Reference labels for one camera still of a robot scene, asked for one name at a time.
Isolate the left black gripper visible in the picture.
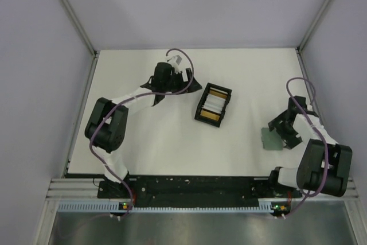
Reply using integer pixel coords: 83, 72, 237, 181
163, 68, 201, 95

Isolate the green card holder wallet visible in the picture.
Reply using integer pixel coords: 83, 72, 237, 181
261, 127, 283, 151

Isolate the black card box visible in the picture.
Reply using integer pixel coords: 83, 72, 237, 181
194, 83, 232, 128

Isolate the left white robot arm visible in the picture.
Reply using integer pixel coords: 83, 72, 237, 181
84, 62, 202, 197

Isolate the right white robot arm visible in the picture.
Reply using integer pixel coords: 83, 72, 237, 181
267, 96, 353, 197

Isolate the stack of white cards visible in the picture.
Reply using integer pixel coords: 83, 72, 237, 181
203, 94, 226, 114

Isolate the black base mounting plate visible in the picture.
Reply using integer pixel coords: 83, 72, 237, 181
97, 175, 301, 208

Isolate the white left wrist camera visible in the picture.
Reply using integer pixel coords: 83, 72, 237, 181
167, 55, 189, 82

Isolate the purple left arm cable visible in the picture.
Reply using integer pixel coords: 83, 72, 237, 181
89, 48, 194, 217

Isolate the grey slotted cable duct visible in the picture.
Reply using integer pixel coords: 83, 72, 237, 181
57, 201, 274, 213

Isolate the left aluminium corner post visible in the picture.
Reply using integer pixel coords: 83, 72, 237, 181
42, 0, 99, 56

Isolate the aluminium corner post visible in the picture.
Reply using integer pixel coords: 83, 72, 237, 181
296, 0, 355, 52
42, 0, 99, 56

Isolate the aluminium front frame rail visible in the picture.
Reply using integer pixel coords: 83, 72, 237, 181
46, 178, 359, 201

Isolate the right aluminium corner post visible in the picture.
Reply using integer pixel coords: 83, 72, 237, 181
296, 0, 355, 52

